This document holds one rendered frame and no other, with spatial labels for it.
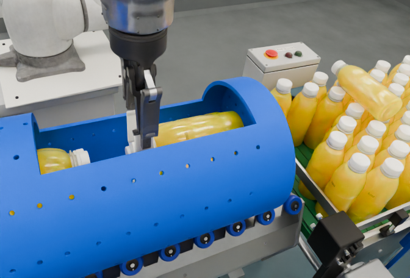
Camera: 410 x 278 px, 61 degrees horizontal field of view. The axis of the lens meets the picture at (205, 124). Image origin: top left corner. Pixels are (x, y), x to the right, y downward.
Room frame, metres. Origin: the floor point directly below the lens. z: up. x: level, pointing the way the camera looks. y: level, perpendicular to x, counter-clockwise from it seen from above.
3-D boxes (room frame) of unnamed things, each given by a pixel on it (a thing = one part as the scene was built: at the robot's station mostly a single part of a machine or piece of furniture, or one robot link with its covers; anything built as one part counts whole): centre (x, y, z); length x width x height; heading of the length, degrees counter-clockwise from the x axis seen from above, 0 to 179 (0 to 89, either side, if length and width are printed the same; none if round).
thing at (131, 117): (0.43, 0.12, 1.19); 0.03 x 0.01 x 0.07; 121
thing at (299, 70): (0.93, -0.20, 1.05); 0.20 x 0.10 x 0.10; 121
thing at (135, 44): (0.41, 0.11, 1.35); 0.08 x 0.07 x 0.09; 31
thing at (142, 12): (0.41, 0.11, 1.42); 0.09 x 0.09 x 0.06
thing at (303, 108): (0.78, -0.26, 0.99); 0.07 x 0.07 x 0.19
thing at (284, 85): (0.77, -0.19, 1.09); 0.04 x 0.04 x 0.02
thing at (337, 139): (0.59, -0.30, 1.09); 0.04 x 0.04 x 0.02
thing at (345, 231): (0.42, -0.31, 0.95); 0.10 x 0.07 x 0.10; 31
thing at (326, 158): (0.59, -0.30, 0.99); 0.07 x 0.07 x 0.19
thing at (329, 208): (0.61, -0.24, 0.96); 0.40 x 0.01 x 0.03; 31
